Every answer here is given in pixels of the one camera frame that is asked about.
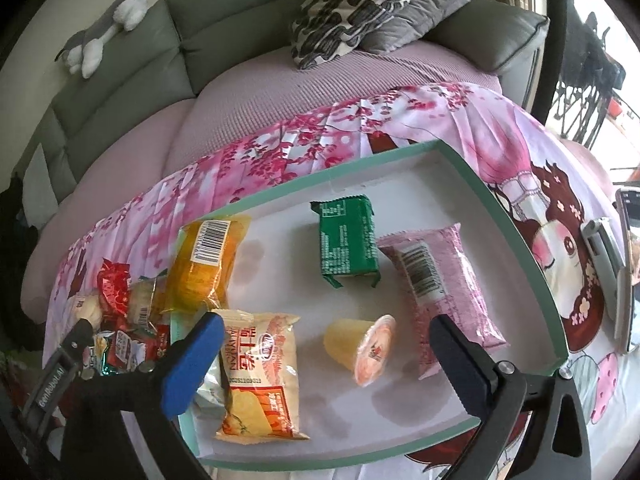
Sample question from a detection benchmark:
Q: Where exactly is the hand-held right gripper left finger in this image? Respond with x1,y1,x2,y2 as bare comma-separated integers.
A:
62,312,226,480

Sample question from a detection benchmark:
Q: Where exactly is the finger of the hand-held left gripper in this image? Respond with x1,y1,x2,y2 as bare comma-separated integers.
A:
62,319,97,361

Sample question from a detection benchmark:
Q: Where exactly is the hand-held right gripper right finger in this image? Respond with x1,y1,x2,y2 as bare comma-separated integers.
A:
429,314,593,480

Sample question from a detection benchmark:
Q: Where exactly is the orange chips packet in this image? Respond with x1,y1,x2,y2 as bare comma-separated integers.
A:
215,309,311,443

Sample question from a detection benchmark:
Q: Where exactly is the clear packet with green edges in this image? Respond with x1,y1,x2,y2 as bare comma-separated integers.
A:
127,269,171,328

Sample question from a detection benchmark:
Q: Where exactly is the pink snack packet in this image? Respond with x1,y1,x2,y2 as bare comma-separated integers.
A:
376,223,507,380

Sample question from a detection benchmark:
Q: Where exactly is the yellow clear snack packet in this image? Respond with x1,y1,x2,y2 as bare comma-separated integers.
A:
165,215,252,313

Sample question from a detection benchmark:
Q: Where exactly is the pale yellow jelly cup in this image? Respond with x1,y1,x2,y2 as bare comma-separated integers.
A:
322,314,398,387

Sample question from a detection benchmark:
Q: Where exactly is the teal cardboard box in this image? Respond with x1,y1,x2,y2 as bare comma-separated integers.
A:
169,139,570,466

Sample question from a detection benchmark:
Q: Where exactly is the clear packet of white buns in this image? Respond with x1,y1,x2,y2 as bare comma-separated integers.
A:
72,292,103,331

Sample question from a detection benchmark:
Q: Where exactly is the silver green snack packet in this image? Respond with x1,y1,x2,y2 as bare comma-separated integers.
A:
92,332,123,378

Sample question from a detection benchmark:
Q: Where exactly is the dark cloth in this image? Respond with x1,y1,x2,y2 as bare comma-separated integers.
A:
0,172,33,271

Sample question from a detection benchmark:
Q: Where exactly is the light grey pillow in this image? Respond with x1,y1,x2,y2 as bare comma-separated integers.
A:
24,142,61,218

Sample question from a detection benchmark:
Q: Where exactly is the silver flat device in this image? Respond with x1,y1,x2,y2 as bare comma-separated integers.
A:
581,217,627,277

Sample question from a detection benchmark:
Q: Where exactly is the smartphone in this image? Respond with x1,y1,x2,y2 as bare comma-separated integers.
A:
614,187,640,356

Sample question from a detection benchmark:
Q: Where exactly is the printed pink blanket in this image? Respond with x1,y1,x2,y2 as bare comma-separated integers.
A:
42,81,640,480

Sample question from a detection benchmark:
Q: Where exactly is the grey sofa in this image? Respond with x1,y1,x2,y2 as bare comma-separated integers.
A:
10,0,551,221

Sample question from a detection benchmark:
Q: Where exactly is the pink sofa seat cover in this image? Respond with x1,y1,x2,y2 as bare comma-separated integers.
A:
22,40,503,321

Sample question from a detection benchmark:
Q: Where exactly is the black metal chair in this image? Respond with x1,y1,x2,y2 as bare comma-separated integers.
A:
552,10,626,148

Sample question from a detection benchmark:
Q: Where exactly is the grey white plush toy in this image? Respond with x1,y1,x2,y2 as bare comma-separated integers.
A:
55,0,149,79

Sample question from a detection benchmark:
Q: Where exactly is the black white patterned pillow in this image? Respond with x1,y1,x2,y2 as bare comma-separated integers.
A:
291,0,438,71

